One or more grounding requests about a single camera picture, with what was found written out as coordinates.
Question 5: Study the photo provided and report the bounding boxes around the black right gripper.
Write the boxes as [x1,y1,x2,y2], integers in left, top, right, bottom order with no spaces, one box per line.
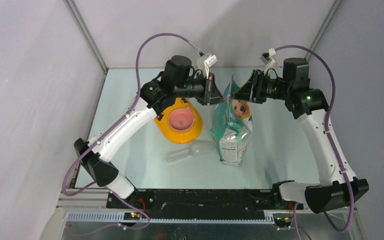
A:
[231,69,292,104]

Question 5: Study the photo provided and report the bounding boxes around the green white pet food bag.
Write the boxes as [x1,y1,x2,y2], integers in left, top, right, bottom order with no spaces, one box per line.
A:
[210,77,253,166]

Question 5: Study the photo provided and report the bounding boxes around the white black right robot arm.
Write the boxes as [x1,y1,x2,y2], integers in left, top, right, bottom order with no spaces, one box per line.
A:
[232,57,369,214]

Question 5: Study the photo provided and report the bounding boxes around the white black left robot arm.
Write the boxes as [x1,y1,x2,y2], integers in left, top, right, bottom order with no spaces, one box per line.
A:
[74,53,226,208]

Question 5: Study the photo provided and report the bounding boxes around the clear plastic food scoop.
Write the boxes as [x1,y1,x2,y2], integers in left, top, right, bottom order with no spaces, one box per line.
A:
[166,140,216,163]

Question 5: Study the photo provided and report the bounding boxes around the pink cat ear bowl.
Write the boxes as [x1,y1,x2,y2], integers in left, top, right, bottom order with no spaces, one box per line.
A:
[168,107,195,132]

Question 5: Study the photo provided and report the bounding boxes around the yellow double bowl feeder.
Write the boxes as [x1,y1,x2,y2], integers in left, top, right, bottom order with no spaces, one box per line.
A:
[153,97,203,144]

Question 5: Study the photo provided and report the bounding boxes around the right controller board with LEDs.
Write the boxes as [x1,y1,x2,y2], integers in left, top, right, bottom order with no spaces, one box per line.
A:
[273,216,294,229]

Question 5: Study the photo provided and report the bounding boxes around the controller board with leds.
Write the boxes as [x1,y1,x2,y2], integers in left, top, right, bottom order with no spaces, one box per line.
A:
[273,216,294,229]
[123,212,142,221]

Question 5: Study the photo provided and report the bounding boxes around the left controller board with LEDs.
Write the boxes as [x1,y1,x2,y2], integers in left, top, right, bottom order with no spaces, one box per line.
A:
[123,212,142,221]

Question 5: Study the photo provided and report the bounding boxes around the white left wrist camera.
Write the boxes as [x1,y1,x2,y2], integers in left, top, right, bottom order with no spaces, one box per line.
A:
[196,53,218,78]

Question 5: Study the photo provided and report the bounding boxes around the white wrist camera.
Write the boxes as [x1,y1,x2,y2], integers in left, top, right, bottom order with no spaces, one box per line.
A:
[260,48,277,74]
[196,53,218,78]

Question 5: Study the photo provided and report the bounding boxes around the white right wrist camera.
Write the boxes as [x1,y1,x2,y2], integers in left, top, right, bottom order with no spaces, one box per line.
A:
[260,48,277,74]

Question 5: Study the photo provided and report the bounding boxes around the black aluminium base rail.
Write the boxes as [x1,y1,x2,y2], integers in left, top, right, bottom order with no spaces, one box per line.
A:
[56,187,355,226]

